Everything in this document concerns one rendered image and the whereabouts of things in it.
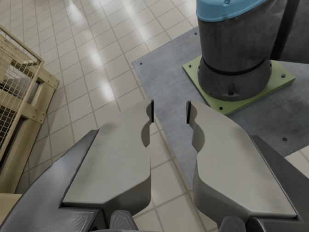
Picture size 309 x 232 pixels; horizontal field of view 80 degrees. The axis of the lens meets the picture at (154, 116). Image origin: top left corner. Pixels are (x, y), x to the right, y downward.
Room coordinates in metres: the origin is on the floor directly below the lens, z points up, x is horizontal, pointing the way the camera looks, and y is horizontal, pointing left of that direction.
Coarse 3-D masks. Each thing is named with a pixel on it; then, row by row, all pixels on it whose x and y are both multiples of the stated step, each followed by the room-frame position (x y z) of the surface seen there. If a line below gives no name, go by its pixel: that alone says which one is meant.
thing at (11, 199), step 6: (0, 198) 0.42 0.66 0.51; (6, 198) 0.42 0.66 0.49; (12, 198) 0.42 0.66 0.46; (18, 198) 0.42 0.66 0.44; (0, 204) 0.40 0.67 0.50; (6, 204) 0.40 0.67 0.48; (12, 204) 0.40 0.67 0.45; (0, 210) 0.39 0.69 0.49; (6, 210) 0.39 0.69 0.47; (0, 216) 0.37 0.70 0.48; (0, 222) 0.35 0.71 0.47
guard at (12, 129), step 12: (0, 24) 1.36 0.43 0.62; (12, 36) 1.35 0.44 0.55; (24, 48) 1.35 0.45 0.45; (12, 60) 1.25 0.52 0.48; (36, 72) 1.27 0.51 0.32; (0, 108) 1.02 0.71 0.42; (12, 108) 1.04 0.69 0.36; (12, 132) 0.93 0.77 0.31; (0, 144) 0.87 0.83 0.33; (0, 156) 0.81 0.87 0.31
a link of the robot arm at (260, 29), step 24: (216, 0) 0.23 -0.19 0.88; (240, 0) 0.20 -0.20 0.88; (264, 0) 0.18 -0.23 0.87; (288, 0) 0.16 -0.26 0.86; (216, 24) 0.22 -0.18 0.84; (240, 24) 0.19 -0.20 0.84; (264, 24) 0.17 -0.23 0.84; (288, 24) 0.14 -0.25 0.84; (216, 48) 0.22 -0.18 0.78; (240, 48) 0.18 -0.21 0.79; (264, 48) 0.15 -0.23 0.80
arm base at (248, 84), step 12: (204, 60) 0.26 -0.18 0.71; (264, 60) 0.17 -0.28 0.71; (204, 72) 0.26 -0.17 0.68; (216, 72) 0.22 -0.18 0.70; (228, 72) 0.20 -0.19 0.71; (240, 72) 0.18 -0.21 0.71; (252, 72) 0.17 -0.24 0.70; (264, 72) 0.16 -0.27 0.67; (204, 84) 0.25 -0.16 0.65; (216, 84) 0.21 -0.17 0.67; (228, 84) 0.19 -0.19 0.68; (240, 84) 0.17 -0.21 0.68; (252, 84) 0.16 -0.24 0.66; (264, 84) 0.15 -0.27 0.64; (216, 96) 0.20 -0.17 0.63; (228, 96) 0.18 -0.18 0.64; (240, 96) 0.16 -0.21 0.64; (252, 96) 0.15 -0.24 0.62
